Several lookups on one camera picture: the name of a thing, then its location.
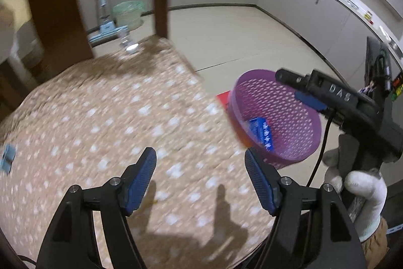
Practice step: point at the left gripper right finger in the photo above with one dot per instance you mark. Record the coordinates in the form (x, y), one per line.
(312, 228)

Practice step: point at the blue flat mop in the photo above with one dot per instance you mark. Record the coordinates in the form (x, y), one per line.
(108, 30)

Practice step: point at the metal clamp on cushion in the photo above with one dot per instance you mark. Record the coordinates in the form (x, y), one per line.
(127, 43)

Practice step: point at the white gloved right hand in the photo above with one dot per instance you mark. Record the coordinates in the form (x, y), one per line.
(368, 185)

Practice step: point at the purple plastic basket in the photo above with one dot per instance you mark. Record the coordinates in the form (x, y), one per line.
(295, 128)

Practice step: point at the green lined waste bin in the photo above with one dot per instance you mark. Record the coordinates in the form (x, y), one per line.
(128, 14)

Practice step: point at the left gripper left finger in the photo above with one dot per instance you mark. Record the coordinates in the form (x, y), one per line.
(70, 240)

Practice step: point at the red floor mat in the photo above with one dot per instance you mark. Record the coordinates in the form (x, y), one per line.
(224, 99)

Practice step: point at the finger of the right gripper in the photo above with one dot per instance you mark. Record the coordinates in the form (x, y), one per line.
(310, 101)

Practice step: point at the blue carton with red label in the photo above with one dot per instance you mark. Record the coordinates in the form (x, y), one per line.
(262, 132)

